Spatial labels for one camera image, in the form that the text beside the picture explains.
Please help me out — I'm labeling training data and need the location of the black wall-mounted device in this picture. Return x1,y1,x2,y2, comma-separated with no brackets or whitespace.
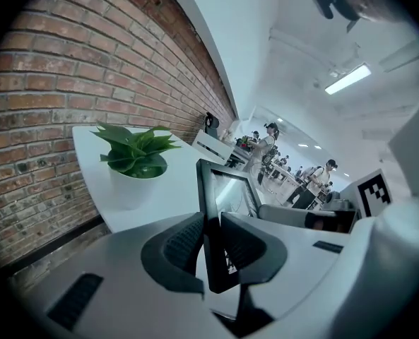
202,111,220,138

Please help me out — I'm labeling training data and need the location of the black framed picture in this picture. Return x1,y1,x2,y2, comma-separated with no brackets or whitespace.
196,159,263,295

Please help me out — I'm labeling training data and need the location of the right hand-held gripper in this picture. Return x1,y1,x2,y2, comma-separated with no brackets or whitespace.
258,168,394,234

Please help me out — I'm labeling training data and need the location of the green potted plant white pot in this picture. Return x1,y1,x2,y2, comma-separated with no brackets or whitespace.
90,121,182,211

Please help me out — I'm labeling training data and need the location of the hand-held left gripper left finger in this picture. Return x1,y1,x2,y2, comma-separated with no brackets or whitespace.
32,212,238,339

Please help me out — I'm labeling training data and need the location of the long ceiling light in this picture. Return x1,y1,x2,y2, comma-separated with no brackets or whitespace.
324,61,372,95

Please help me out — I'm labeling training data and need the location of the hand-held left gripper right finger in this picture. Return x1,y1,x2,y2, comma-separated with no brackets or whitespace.
221,212,351,321

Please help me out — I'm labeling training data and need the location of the person's face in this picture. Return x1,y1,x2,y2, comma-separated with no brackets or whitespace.
350,0,408,24

